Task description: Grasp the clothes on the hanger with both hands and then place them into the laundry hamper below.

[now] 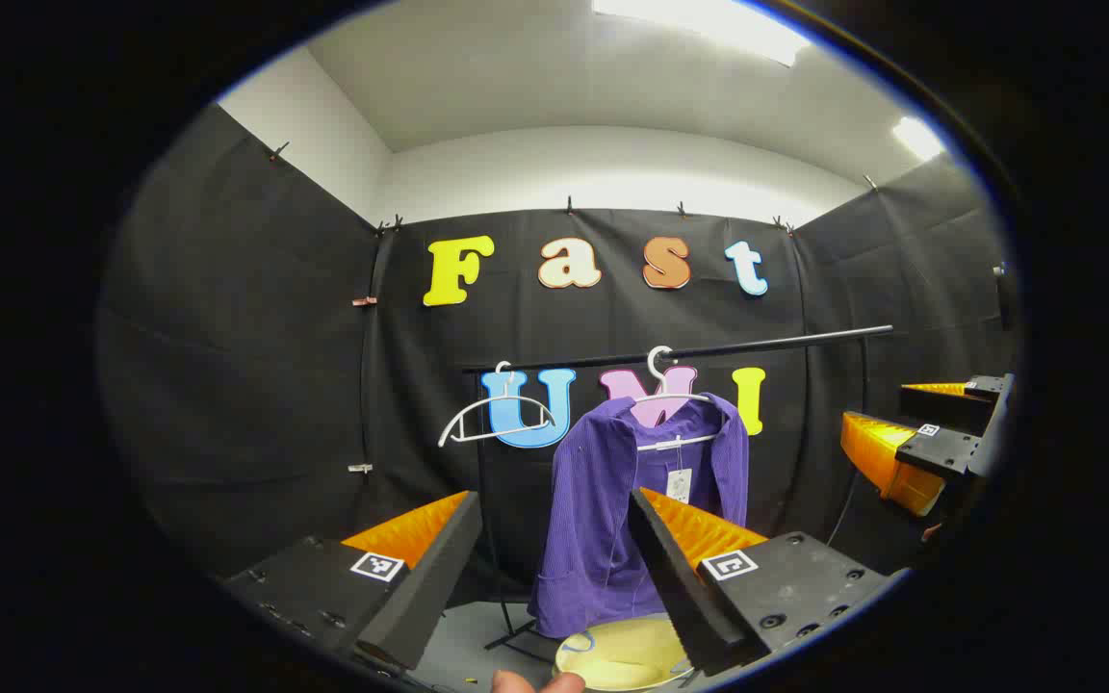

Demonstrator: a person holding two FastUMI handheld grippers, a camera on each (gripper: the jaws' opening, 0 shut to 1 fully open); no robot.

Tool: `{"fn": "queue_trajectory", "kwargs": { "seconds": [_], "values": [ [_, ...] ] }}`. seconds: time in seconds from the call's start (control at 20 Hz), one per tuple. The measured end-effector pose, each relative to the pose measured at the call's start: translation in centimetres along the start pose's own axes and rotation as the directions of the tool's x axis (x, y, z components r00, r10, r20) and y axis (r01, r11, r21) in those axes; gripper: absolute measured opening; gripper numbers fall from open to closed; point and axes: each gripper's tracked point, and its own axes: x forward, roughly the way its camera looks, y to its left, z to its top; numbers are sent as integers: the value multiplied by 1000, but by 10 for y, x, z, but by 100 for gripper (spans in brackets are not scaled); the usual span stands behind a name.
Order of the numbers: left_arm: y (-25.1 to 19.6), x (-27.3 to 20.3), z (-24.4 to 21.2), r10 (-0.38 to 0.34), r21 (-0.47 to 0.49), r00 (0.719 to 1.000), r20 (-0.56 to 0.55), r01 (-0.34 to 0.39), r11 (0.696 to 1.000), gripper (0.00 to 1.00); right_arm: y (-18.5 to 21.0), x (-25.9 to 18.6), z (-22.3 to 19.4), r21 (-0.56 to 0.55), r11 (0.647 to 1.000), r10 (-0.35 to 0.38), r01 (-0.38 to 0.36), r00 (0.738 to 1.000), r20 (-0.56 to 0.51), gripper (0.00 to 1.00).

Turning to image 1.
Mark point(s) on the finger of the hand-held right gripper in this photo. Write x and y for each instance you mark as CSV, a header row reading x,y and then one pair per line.
x,y
949,409
935,448

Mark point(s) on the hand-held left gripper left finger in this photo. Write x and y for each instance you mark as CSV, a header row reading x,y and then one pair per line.
x,y
429,597

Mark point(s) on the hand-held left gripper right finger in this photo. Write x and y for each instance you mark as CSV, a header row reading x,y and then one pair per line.
x,y
680,597

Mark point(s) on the cream laundry hamper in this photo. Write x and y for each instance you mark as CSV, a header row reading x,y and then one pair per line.
x,y
622,659

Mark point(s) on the purple shirt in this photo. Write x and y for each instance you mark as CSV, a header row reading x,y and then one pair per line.
x,y
593,520

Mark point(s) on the large white clothes hanger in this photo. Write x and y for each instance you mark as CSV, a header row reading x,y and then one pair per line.
x,y
680,443

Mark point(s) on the black clothes rack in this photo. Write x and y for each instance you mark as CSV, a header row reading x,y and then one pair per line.
x,y
757,343

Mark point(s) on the small white empty hanger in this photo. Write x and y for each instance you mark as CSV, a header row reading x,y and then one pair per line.
x,y
502,397

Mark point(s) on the black backdrop cloth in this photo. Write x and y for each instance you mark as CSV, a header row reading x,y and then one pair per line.
x,y
275,385

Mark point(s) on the ceiling light panel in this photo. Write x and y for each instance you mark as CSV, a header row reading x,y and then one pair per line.
x,y
918,138
709,24

